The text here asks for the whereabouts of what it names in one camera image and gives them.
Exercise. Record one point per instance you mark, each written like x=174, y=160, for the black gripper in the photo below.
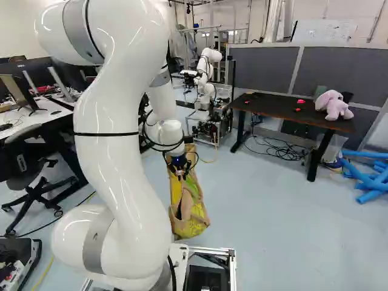
x=179, y=162

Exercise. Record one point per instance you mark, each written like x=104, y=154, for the yellow and brown paper bag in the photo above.
x=194, y=218

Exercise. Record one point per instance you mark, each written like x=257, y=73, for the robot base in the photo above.
x=209, y=269

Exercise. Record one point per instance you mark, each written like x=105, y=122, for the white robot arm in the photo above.
x=121, y=169

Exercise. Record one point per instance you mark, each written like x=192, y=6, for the white robot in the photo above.
x=206, y=88

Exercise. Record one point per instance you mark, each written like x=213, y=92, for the dark standing table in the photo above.
x=282, y=110

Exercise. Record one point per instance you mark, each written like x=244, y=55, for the small pink toy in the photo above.
x=300, y=101

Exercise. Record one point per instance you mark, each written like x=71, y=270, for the black office chair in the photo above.
x=27, y=157

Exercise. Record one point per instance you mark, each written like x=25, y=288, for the white office desk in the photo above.
x=33, y=116

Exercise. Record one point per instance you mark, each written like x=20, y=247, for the pink plush toy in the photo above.
x=332, y=104

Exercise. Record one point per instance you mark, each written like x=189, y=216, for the grey office partition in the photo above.
x=333, y=69

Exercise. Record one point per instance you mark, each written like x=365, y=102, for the black computer monitor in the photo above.
x=18, y=74

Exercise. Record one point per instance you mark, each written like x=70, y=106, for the blue foam tube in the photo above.
x=368, y=183
x=363, y=154
x=371, y=197

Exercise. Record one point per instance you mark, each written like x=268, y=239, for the whiteboard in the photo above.
x=324, y=30

